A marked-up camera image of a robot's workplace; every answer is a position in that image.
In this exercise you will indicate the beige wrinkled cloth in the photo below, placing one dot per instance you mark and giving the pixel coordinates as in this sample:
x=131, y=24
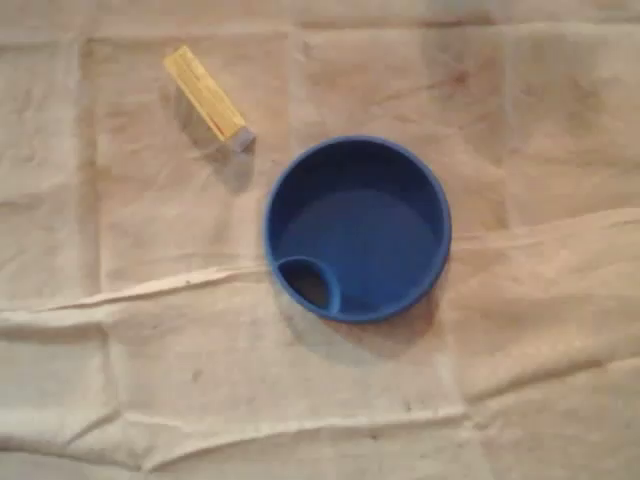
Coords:
x=525, y=350

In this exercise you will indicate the blue plastic bowl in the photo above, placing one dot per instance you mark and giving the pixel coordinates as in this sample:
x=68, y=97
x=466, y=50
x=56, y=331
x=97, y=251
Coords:
x=360, y=225

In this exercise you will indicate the yellow rectangular box white label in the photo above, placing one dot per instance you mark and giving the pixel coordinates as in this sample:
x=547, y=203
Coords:
x=202, y=91

